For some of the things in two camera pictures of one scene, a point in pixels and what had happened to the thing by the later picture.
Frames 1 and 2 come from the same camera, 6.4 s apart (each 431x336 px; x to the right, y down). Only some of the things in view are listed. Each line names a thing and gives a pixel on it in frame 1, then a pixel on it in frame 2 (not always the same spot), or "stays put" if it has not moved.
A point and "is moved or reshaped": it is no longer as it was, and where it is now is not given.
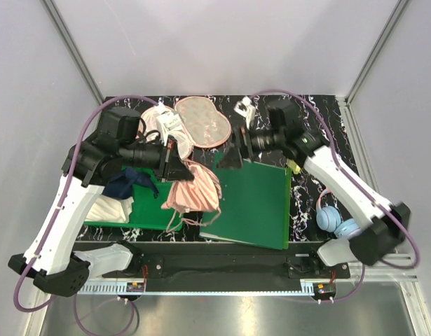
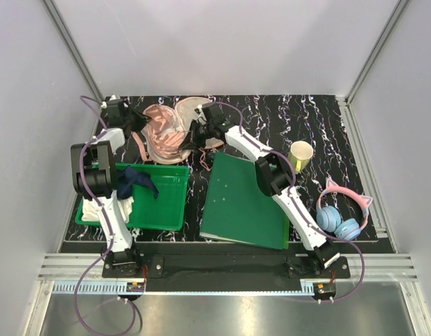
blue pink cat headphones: [329, 218] stays put
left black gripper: [169, 166] → [142, 119]
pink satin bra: [203, 194] is moved or reshaped
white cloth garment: [107, 208] stays put
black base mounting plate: [230, 266] stays put
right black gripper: [233, 157] → [191, 139]
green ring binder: [254, 204] stays put
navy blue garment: [120, 185] stays put
